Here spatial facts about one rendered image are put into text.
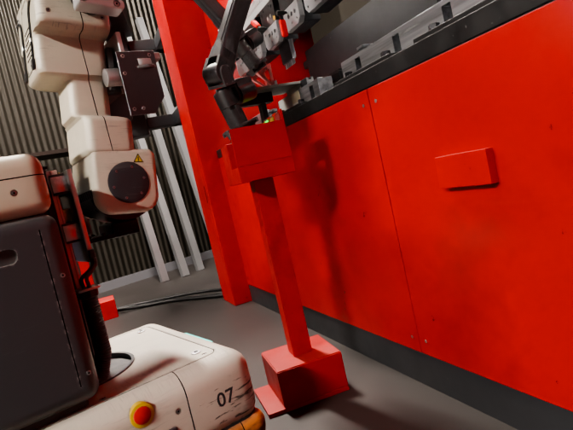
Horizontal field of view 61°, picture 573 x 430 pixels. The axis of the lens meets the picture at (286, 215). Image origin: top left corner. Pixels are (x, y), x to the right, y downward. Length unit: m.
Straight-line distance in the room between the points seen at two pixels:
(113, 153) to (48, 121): 3.51
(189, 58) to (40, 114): 2.20
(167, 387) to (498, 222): 0.77
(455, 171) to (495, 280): 0.24
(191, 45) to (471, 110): 2.06
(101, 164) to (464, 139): 0.84
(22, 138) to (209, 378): 3.78
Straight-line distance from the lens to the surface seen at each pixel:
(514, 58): 0.98
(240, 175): 1.35
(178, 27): 2.91
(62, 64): 1.35
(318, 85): 1.82
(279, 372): 1.45
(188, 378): 1.17
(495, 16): 1.01
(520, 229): 1.04
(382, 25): 2.38
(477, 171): 1.05
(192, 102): 2.80
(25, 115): 4.77
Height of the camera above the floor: 0.65
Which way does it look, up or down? 5 degrees down
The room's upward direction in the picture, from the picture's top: 13 degrees counter-clockwise
